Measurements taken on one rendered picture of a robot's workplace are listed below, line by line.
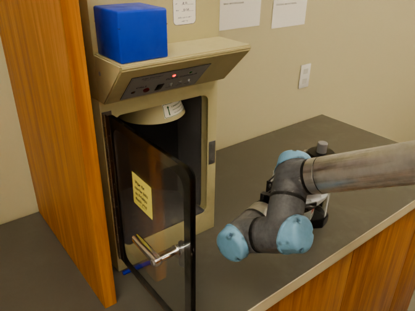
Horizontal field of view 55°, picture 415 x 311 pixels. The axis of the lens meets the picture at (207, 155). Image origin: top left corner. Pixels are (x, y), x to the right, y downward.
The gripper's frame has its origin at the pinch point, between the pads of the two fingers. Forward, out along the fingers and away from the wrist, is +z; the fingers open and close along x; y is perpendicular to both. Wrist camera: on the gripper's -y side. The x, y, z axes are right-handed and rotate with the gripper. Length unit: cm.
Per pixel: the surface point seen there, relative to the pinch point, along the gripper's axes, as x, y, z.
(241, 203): 22.5, -17.6, 6.0
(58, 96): 32, 32, -49
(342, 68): 33, 4, 117
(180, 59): 15, 39, -31
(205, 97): 24.6, 23.5, -10.9
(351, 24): 32, 26, 118
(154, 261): 4, 8, -52
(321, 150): -0.3, 7.1, 10.6
